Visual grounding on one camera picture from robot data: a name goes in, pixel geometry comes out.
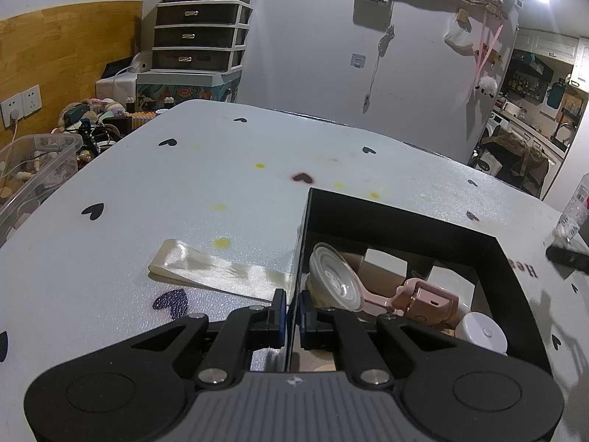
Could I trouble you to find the glitter heart sticker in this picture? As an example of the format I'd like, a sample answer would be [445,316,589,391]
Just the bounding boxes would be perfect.
[152,287,190,320]

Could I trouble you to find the pink sticks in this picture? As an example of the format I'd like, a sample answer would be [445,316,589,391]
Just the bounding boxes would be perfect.
[473,8,505,80]

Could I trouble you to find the white hanging pouch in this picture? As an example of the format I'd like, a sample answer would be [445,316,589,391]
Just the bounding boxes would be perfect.
[444,8,475,54]

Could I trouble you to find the kitchen bottle shelf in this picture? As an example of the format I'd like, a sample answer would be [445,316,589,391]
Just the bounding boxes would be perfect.
[505,50,556,105]

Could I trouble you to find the pink handheld device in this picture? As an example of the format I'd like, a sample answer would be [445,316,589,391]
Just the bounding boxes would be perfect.
[390,278,462,329]

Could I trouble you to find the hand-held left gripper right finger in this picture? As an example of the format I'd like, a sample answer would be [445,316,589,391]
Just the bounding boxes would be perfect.
[298,290,457,389]

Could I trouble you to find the hanging grey cable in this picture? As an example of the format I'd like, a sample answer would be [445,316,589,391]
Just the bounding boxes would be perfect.
[363,22,396,114]

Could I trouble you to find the white round puck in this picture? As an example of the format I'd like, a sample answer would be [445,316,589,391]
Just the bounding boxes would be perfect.
[455,312,509,356]

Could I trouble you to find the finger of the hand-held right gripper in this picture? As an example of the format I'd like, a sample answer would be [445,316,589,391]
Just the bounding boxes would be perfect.
[545,245,589,274]

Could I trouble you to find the white wall socket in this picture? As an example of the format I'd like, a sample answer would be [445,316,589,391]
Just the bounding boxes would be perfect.
[0,83,42,128]

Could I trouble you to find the white charging cable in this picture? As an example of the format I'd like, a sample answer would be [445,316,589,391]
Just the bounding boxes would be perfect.
[0,115,21,185]

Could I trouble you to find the white drawer unit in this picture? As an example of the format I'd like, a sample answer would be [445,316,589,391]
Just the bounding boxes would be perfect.
[150,0,254,74]

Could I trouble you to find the cream satin ribbon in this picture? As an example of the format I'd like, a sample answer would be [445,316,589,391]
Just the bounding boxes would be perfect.
[147,238,296,305]

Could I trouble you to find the pile of plush toys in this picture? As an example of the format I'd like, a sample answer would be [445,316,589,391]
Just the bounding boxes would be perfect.
[56,97,135,149]

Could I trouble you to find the clear plastic storage bin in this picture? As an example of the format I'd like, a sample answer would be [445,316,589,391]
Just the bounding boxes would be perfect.
[0,133,84,246]

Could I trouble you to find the white box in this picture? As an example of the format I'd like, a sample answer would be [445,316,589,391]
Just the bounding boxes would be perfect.
[95,73,138,112]

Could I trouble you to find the brown jacket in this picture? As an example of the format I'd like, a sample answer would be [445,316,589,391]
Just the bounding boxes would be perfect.
[478,128,551,193]

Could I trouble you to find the clear water bottle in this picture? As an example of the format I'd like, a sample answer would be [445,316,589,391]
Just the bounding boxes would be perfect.
[555,179,589,243]

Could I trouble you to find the white kitchen cabinet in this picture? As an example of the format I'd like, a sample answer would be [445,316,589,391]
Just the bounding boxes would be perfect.
[571,37,589,97]

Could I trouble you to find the black box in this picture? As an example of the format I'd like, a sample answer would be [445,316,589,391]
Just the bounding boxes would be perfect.
[284,187,554,377]

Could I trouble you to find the black tablet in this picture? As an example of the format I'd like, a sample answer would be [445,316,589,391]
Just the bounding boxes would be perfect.
[100,57,134,79]

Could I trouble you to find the blue hanging bag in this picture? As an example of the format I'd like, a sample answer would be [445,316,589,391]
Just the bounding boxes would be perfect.
[546,78,566,109]

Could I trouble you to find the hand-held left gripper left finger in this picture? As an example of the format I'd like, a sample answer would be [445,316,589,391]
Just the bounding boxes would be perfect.
[131,288,289,390]

